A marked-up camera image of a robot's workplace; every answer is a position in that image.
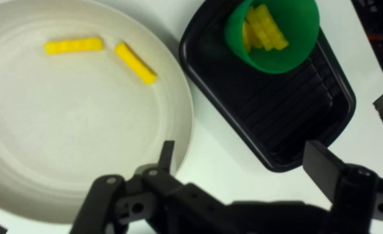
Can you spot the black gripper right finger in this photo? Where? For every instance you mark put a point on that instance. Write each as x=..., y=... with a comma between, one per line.
x=326, y=169

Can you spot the dark green plastic cup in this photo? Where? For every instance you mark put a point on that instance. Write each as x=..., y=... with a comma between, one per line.
x=300, y=34

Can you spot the grey round plate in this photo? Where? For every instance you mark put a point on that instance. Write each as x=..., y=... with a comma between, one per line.
x=70, y=130

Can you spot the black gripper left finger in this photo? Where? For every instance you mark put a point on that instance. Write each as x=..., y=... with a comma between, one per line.
x=167, y=156

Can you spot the black ribbed plastic tray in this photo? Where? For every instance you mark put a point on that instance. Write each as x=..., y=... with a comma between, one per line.
x=278, y=112

